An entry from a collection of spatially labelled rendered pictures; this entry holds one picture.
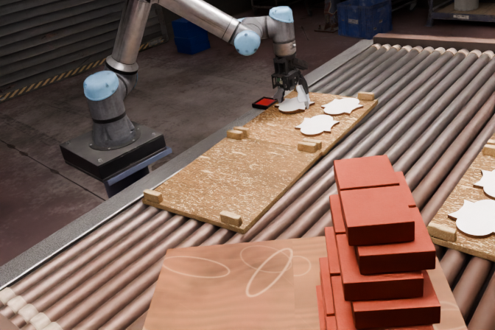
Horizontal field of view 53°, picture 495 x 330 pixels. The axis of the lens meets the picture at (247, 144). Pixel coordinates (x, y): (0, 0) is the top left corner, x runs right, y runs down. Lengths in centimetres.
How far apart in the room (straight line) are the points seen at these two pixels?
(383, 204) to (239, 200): 80
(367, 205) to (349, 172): 7
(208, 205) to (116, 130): 57
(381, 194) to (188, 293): 46
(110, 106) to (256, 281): 100
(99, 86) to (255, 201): 70
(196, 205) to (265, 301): 53
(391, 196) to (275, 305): 36
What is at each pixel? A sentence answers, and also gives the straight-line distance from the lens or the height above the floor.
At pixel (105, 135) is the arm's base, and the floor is 98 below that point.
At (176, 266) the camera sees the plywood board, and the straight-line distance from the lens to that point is 98.
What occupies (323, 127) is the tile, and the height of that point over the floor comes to 95.
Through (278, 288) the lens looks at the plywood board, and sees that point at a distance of 89.
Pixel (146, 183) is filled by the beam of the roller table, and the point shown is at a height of 91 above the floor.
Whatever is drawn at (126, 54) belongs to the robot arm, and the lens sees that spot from 181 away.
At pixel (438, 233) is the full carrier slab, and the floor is 95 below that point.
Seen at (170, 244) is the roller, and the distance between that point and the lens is 126.
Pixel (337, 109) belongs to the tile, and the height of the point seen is 95.
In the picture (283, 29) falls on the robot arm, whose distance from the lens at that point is 167.
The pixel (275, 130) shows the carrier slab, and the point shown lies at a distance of 166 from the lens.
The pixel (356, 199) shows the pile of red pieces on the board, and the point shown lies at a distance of 56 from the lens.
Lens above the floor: 164
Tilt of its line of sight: 26 degrees down
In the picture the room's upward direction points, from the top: 9 degrees counter-clockwise
